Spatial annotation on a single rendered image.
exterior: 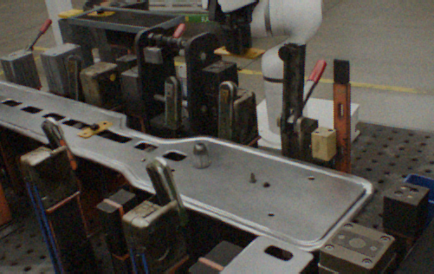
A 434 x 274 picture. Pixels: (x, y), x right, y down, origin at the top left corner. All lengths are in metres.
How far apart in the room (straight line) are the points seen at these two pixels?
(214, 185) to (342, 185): 0.23
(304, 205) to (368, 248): 0.21
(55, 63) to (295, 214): 0.90
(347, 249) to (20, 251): 0.97
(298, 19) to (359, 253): 0.83
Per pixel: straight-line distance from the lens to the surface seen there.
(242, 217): 0.91
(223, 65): 1.24
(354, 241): 0.76
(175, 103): 1.25
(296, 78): 1.03
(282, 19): 1.44
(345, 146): 1.04
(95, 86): 1.46
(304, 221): 0.89
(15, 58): 1.82
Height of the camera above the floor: 1.53
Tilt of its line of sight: 27 degrees down
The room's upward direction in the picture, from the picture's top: 7 degrees counter-clockwise
